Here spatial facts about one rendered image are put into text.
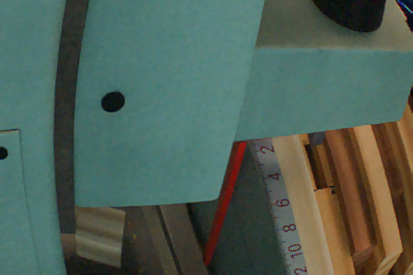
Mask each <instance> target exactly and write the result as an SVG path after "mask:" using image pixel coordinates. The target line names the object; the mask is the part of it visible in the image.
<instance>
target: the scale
mask: <svg viewBox="0 0 413 275"><path fill-rule="evenodd" d="M250 143H251V149H252V152H253V154H254V158H255V161H256V164H257V167H258V172H259V174H260V177H261V180H262V186H263V189H264V190H265V197H266V200H267V202H268V204H267V205H268V207H269V209H270V214H271V216H272V218H273V219H272V221H273V223H274V225H275V226H274V227H275V229H276V234H277V239H278V241H279V246H280V250H281V254H282V256H283V259H284V263H285V267H286V271H287V274H288V275H308V274H309V273H308V270H307V266H306V263H305V259H304V254H303V252H302V251H303V250H302V246H301V241H300V237H299V234H298V229H297V228H296V227H297V226H296V223H295V220H294V215H293V213H292V209H291V205H290V202H289V196H288V191H287V189H286V187H285V182H284V179H283V174H282V172H281V170H280V168H279V166H280V165H279V162H278V159H277V155H276V151H275V148H274V145H273V142H272V139H263V140H254V141H250Z"/></svg>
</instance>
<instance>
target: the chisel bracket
mask: <svg viewBox="0 0 413 275"><path fill-rule="evenodd" d="M252 61H253V62H252V66H251V69H250V73H249V77H248V80H247V83H246V86H247V88H246V91H245V95H244V99H243V103H242V109H241V113H240V117H239V121H238V124H237V128H236V132H235V136H234V139H233V142H237V141H246V140H255V139H264V138H275V137H280V136H288V135H298V134H305V133H313V132H321V131H327V130H335V129H342V128H349V127H355V126H367V125H373V124H380V123H385V122H396V121H399V120H400V119H401V118H402V117H403V114H404V111H405V108H406V105H407V99H408V96H409V93H410V90H411V87H412V83H413V35H412V32H411V31H410V29H409V27H408V25H407V23H406V22H405V19H404V18H403V16H402V14H401V12H400V10H399V9H398V7H397V5H396V3H395V1H394V0H386V3H385V9H384V13H383V22H382V25H381V26H380V27H379V29H378V30H374V31H373V32H364V33H363V32H357V31H355V30H349V29H347V28H344V27H342V26H340V25H339V24H337V23H335V22H334V21H333V20H332V19H330V18H329V17H327V16H326V15H325V14H324V13H323V12H321V11H320V9H319V8H318V7H317V6H316V5H315V4H314V2H313V0H265V2H264V8H263V11H262V17H261V20H260V27H259V31H258V36H257V40H256V43H255V49H254V55H253V59H252Z"/></svg>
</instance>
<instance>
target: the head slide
mask: <svg viewBox="0 0 413 275"><path fill-rule="evenodd" d="M264 2H265V0H88V6H87V8H86V16H85V19H84V25H83V32H82V35H81V44H80V47H79V57H78V62H77V77H76V92H75V108H74V123H73V153H72V156H73V181H74V183H73V188H74V204H75V206H78V207H82V208H83V207H114V206H115V207H121V206H125V207H128V206H142V205H144V206H149V205H164V204H180V203H188V202H203V201H211V200H214V199H217V198H218V197H219V194H220V190H221V187H222V184H223V180H224V176H225V172H226V169H227V166H228V162H229V158H230V152H231V147H232V143H233V139H234V136H235V132H236V128H237V124H238V121H239V117H240V113H241V109H242V103H243V99H244V95H245V91H246V88H247V86H246V83H247V80H248V77H249V73H250V69H251V66H252V62H253V61H252V59H253V55H254V49H255V43H256V40H257V36H258V31H259V27H260V20H261V17H262V11H263V8H264Z"/></svg>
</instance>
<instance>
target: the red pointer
mask: <svg viewBox="0 0 413 275"><path fill-rule="evenodd" d="M247 141H253V140H246V141H237V142H234V146H233V150H232V154H231V158H230V165H229V168H228V171H227V175H226V179H225V183H224V186H223V189H222V193H221V195H220V198H219V200H218V205H217V209H216V213H215V218H214V221H213V224H212V228H211V231H210V234H209V237H208V239H207V242H206V247H205V250H204V253H203V263H204V264H205V265H207V264H210V261H211V258H212V256H213V253H214V250H215V248H216V245H217V242H218V238H219V235H220V232H221V229H222V226H223V222H224V221H225V218H226V214H227V211H228V207H229V204H230V200H231V196H232V192H233V189H234V187H235V183H236V180H237V176H238V172H239V169H240V166H241V163H242V159H243V156H244V152H245V150H246V146H247Z"/></svg>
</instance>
